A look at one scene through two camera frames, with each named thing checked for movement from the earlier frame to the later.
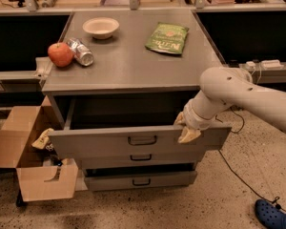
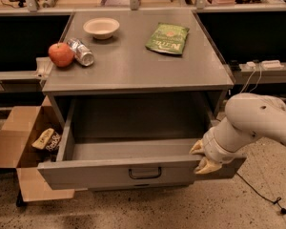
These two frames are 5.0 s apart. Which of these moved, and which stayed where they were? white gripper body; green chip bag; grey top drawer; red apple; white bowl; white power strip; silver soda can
Moved: white gripper body; grey top drawer
Stayed: white bowl; red apple; white power strip; silver soda can; green chip bag
